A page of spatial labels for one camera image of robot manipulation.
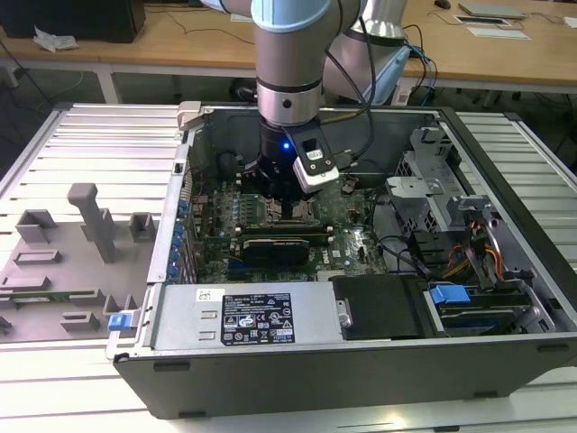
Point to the blue slot retainer clip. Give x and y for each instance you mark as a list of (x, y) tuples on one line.
[(183, 207), (176, 244), (174, 259), (180, 231), (172, 271)]

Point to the black computer mouse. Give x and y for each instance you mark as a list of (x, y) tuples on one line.
[(442, 3)]

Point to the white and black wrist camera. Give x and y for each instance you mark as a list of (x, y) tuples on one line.
[(315, 178)]

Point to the green RAM stick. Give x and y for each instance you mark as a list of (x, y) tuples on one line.
[(40, 297), (284, 231)]

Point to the black plastic shroud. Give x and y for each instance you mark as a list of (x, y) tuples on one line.
[(378, 306)]

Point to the silver metal drive cage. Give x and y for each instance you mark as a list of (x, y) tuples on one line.
[(414, 189)]

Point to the wooden desk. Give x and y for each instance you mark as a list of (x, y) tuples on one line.
[(496, 54), (158, 45)]

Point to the CPU socket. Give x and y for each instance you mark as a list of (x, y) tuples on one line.
[(312, 219)]

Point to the white crumpled cloth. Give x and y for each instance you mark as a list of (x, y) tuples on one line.
[(54, 39)]

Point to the black and silver PC case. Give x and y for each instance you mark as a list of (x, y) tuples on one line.
[(315, 383)]

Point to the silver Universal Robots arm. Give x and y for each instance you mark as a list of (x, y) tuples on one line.
[(288, 54)]

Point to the green motherboard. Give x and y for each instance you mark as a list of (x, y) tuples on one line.
[(351, 252)]

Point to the black equipment box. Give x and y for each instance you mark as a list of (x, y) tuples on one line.
[(67, 20)]

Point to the blue plastic latch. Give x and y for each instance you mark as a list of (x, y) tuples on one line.
[(119, 322)]

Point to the black graphics card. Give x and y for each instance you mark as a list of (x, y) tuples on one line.
[(275, 255)]

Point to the grey parts rack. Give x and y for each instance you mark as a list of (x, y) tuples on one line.
[(90, 279)]

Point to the grey laptop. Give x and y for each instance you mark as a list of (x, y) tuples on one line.
[(491, 10)]

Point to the black rating label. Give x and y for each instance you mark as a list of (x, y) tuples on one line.
[(254, 318)]

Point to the silver power supply unit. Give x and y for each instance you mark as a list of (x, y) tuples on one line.
[(180, 315)]

